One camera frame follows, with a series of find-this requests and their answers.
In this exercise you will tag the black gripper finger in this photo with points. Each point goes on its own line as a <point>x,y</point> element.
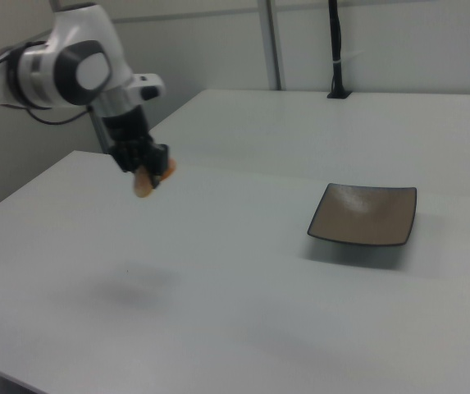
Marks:
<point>158,162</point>
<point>127,158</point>

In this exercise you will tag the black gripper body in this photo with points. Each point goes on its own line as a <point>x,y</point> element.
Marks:
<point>126,129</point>

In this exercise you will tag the sugared orange bread bun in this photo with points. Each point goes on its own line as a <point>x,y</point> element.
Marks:
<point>141,186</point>

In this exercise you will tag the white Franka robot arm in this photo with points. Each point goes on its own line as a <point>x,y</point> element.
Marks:
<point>74,53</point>

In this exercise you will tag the square brown ceramic plate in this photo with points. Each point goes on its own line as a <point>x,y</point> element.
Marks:
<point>361,215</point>

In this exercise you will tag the black pole with flat base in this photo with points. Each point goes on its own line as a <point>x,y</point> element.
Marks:
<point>336,49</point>

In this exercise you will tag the grey partition post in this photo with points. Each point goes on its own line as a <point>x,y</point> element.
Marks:
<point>100,135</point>
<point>273,45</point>

